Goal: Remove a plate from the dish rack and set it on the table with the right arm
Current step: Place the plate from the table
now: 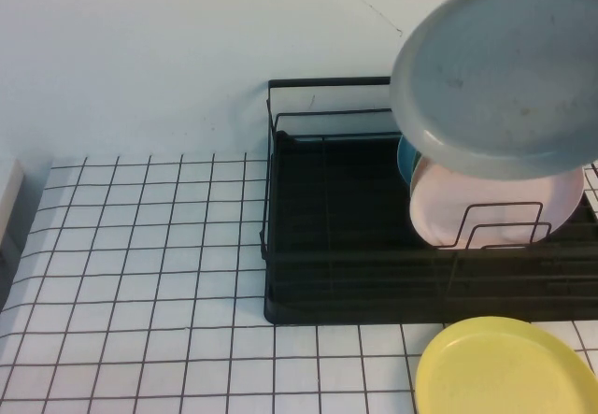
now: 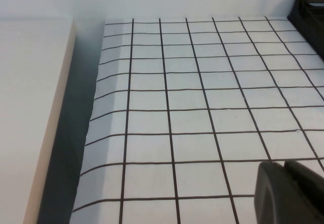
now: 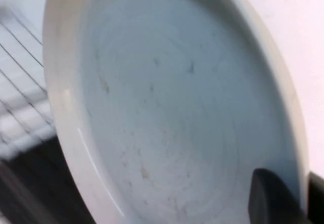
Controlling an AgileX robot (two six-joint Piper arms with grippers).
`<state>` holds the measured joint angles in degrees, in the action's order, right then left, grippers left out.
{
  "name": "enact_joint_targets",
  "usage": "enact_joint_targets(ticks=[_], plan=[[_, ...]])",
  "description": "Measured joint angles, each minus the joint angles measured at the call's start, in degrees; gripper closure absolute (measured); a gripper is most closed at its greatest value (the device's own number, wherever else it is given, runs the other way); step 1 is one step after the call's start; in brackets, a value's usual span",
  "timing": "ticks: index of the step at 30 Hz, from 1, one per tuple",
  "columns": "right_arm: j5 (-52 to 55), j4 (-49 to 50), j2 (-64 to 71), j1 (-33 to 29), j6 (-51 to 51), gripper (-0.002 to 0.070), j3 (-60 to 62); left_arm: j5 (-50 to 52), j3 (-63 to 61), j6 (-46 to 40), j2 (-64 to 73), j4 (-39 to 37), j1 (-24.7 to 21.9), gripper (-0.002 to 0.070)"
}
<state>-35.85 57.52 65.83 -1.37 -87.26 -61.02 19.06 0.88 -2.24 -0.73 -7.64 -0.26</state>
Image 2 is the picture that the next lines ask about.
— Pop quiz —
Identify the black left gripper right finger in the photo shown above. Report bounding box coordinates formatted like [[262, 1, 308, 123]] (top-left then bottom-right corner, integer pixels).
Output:
[[283, 159, 324, 224]]

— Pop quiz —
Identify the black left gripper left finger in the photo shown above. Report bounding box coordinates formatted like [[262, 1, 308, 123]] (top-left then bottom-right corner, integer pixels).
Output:
[[254, 160, 312, 224]]

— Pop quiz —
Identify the white black-grid tablecloth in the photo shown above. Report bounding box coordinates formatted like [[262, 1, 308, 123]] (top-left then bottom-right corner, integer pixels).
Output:
[[69, 15, 324, 224]]

